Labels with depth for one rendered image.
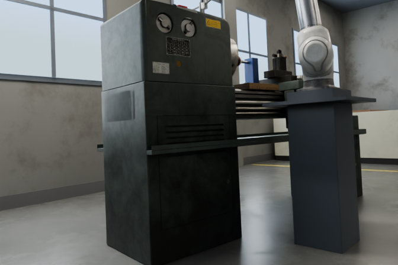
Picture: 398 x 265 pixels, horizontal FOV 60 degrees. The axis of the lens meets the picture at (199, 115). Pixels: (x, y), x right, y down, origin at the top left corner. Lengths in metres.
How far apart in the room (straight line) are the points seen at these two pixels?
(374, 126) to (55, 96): 4.23
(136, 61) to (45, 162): 2.09
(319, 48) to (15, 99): 2.68
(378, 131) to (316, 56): 3.96
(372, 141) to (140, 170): 4.34
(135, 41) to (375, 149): 4.42
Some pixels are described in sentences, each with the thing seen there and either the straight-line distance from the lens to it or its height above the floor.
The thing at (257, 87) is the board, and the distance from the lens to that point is 2.27.
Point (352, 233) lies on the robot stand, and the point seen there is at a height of 0.06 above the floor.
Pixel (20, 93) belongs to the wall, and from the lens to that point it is 3.53.
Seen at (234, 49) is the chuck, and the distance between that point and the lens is 2.20.
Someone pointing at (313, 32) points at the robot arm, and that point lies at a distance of 1.74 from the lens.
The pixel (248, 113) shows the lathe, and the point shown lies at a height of 0.71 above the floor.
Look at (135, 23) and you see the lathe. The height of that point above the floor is 1.15.
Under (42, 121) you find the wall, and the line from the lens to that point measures 3.58.
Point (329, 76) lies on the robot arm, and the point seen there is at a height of 0.87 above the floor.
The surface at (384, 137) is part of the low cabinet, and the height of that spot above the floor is 0.38.
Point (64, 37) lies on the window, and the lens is 3.78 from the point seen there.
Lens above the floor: 0.64
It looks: 2 degrees up
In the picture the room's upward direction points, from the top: 3 degrees counter-clockwise
